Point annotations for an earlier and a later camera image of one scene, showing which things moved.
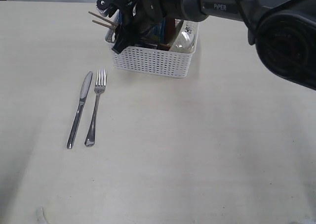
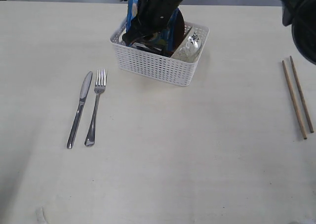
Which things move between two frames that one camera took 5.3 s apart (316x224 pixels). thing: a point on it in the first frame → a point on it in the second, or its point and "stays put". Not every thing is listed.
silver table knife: x=85 y=90 stays put
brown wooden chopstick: x=104 y=24 → x=288 y=79
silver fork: x=99 y=86 stays put
